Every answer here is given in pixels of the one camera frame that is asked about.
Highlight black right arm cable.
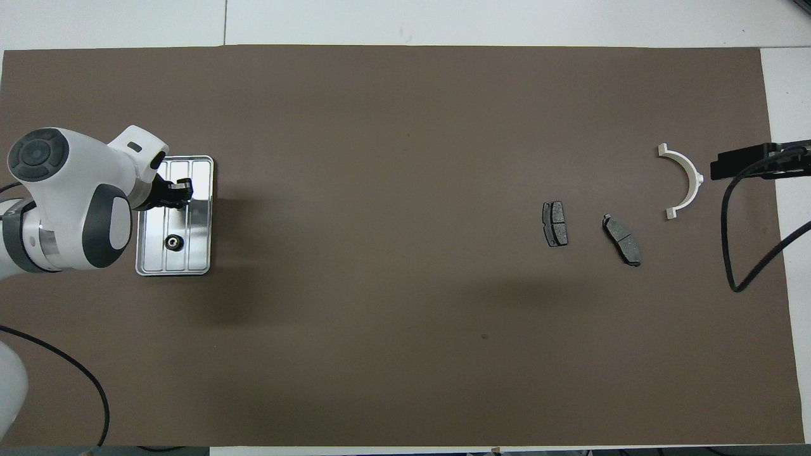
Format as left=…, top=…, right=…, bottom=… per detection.
left=722, top=158, right=811, bottom=293

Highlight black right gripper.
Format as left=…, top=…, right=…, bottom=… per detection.
left=710, top=138, right=811, bottom=181

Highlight silver metal tray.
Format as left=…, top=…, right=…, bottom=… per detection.
left=135, top=155, right=215, bottom=277

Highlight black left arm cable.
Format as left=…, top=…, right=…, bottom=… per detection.
left=0, top=324, right=110, bottom=447

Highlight white semicircular plastic bracket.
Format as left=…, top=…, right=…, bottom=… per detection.
left=658, top=144, right=705, bottom=220

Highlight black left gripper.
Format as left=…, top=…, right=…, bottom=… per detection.
left=130, top=172, right=194, bottom=213

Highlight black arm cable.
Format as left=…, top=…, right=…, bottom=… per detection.
left=722, top=158, right=811, bottom=293
left=0, top=324, right=110, bottom=447

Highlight brown table mat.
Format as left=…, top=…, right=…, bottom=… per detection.
left=0, top=46, right=805, bottom=447

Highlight long dark brake pad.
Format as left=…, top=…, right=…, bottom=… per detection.
left=602, top=214, right=642, bottom=267

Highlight short dark brake pad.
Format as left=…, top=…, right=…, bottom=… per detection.
left=542, top=201, right=569, bottom=248

